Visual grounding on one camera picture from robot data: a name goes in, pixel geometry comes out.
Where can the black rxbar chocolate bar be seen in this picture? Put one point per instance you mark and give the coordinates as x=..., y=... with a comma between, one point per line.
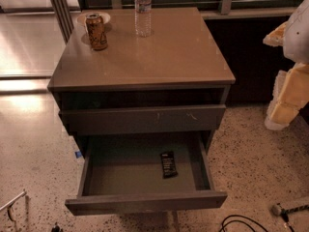
x=168, y=165

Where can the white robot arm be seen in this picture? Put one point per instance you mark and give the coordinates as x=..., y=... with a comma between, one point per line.
x=296, y=35

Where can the closed grey top drawer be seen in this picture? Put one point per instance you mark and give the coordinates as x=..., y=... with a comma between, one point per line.
x=143, y=119

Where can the grey drawer cabinet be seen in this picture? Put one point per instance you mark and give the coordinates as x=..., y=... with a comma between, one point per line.
x=179, y=64

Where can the open grey middle drawer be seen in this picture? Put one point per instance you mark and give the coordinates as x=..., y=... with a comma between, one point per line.
x=122, y=174

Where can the clear plastic water bottle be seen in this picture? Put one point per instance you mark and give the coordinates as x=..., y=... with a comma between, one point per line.
x=143, y=17

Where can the orange drink can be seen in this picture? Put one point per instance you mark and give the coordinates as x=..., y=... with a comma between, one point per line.
x=96, y=31

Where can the small white plate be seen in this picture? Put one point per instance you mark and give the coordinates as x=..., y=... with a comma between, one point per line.
x=81, y=19

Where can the blue tape piece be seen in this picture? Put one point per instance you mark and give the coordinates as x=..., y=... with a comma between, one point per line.
x=78, y=154

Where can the metal rod bottom left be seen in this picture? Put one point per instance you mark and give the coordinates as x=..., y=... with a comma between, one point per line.
x=8, y=207

